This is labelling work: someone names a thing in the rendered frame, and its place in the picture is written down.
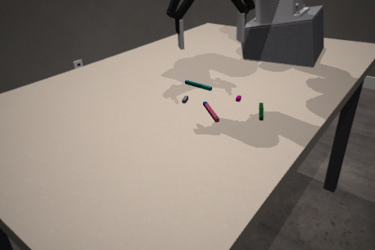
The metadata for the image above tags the turquoise rod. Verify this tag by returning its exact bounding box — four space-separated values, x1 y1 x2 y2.
185 80 212 91

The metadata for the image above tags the pink rod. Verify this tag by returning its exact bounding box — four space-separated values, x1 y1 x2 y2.
205 103 219 122

